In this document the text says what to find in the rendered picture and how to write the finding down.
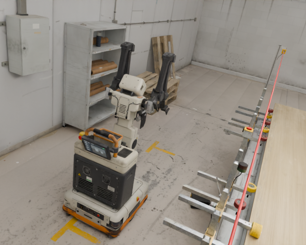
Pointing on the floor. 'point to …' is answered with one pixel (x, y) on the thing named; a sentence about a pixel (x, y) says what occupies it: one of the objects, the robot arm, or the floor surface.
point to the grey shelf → (81, 35)
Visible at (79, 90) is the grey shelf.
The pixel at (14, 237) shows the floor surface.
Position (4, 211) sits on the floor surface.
